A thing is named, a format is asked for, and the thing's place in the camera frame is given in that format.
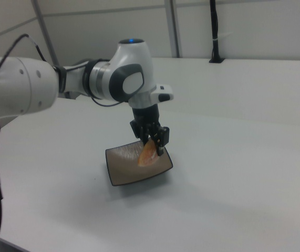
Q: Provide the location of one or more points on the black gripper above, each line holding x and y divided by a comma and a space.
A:
145, 116

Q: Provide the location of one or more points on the orange-brown bread piece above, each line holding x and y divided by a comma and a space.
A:
147, 156

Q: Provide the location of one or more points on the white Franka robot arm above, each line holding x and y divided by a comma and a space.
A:
21, 86

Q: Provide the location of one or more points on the square brown ceramic plate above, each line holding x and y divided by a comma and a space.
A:
128, 165

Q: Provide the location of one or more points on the black pole with base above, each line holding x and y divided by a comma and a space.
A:
214, 29

